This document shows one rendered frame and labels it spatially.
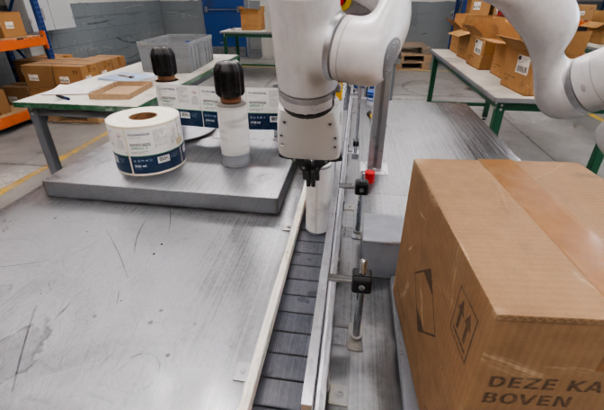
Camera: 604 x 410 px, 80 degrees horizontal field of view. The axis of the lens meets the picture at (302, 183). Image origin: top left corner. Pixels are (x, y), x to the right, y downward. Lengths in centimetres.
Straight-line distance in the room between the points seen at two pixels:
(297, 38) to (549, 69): 60
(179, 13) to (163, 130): 853
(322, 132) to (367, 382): 38
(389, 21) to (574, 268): 30
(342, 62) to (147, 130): 73
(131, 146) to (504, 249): 93
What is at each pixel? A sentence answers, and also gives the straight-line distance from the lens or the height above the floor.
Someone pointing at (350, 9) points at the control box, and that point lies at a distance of 113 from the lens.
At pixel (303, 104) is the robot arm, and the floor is 121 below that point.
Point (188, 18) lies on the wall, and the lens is 948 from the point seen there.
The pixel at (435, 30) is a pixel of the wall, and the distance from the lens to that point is 885.
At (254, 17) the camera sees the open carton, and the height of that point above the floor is 98.
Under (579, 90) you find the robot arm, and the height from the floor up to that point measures 117.
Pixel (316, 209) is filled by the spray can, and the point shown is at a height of 94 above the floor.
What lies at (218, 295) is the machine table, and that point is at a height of 83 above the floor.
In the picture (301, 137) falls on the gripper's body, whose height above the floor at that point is 115.
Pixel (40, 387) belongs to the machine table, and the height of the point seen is 83.
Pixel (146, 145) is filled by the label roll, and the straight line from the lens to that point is 108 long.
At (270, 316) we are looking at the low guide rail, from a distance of 57.
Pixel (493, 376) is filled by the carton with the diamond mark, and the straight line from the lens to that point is 39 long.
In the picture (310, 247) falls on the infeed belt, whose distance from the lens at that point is 75.
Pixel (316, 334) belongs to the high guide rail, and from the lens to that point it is 49.
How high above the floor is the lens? 134
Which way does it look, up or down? 28 degrees down
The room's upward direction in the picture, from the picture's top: straight up
